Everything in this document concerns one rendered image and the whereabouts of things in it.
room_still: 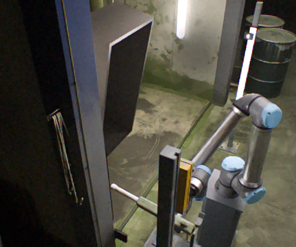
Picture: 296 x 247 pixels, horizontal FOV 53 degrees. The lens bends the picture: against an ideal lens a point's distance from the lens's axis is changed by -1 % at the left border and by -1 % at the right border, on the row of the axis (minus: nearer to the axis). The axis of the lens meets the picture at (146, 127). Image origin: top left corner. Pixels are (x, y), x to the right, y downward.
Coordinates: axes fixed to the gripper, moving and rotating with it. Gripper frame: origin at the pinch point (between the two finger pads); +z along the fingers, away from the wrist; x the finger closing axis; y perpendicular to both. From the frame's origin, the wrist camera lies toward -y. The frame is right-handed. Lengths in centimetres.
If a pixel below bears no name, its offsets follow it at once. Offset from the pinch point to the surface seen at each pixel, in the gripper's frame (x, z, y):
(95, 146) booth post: 45, 0, -22
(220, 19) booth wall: 86, -274, 5
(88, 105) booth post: 46, 0, -46
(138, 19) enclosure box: 87, -100, -47
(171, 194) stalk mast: -5.2, 15.2, -35.3
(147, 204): 12.2, 3.6, -2.8
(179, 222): -5.6, 4.9, -4.2
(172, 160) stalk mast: -4, 15, -52
